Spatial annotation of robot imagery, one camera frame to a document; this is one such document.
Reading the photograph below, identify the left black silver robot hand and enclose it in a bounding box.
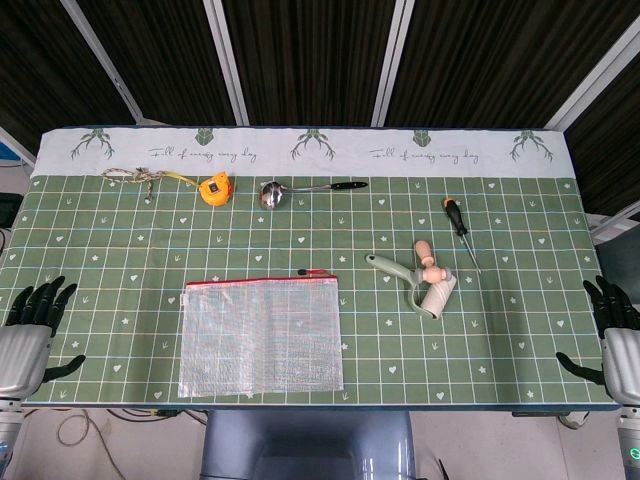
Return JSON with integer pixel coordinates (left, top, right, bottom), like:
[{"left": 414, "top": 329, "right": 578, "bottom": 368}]
[{"left": 0, "top": 276, "right": 87, "bottom": 399}]

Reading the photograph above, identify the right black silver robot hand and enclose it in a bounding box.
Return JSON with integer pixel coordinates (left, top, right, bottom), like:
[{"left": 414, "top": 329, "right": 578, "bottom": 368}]
[{"left": 555, "top": 274, "right": 640, "bottom": 406}]

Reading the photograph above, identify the clear mesh zipper pouch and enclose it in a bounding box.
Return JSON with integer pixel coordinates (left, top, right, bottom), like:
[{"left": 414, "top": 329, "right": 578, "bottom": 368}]
[{"left": 178, "top": 267, "right": 346, "bottom": 400}]

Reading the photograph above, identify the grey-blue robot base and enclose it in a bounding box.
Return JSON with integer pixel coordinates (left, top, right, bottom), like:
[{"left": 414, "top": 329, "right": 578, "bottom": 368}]
[{"left": 199, "top": 409, "right": 416, "bottom": 480}]

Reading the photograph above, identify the green grid-patterned tablecloth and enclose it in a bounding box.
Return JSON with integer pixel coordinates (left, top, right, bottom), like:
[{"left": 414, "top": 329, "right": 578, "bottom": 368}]
[{"left": 0, "top": 127, "right": 639, "bottom": 407}]

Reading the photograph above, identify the wooden peg massager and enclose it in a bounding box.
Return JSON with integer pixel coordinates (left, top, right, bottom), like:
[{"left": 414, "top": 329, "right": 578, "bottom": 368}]
[{"left": 413, "top": 240, "right": 448, "bottom": 284}]

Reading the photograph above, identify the yellow tape measure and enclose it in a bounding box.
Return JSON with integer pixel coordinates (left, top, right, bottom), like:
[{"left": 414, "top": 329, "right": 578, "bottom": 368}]
[{"left": 158, "top": 170, "right": 235, "bottom": 207}]

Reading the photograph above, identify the thin tan floor cable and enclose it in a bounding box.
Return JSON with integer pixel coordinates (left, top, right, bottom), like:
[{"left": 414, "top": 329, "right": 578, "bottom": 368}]
[{"left": 54, "top": 407, "right": 126, "bottom": 480}]

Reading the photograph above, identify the black cable bundle under table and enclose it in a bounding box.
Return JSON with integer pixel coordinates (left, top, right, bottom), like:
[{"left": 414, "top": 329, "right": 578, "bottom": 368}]
[{"left": 107, "top": 407, "right": 207, "bottom": 422}]

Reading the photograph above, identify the braided beige rope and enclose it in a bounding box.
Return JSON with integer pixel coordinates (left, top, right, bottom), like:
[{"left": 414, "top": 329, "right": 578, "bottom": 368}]
[{"left": 102, "top": 166, "right": 166, "bottom": 204}]

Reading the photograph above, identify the black handled screwdriver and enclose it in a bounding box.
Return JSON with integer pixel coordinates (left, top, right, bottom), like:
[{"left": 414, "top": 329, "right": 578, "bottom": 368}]
[{"left": 440, "top": 197, "right": 482, "bottom": 274}]

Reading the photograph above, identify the white metal frame post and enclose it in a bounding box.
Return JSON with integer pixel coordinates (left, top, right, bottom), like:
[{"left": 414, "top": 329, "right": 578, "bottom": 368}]
[
  {"left": 59, "top": 0, "right": 147, "bottom": 125},
  {"left": 202, "top": 0, "right": 250, "bottom": 126},
  {"left": 369, "top": 0, "right": 416, "bottom": 127},
  {"left": 544, "top": 14, "right": 640, "bottom": 132}
]

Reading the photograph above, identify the steel ladle black handle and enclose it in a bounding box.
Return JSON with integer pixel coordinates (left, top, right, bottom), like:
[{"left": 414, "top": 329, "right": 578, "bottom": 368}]
[{"left": 258, "top": 180, "right": 369, "bottom": 212}]

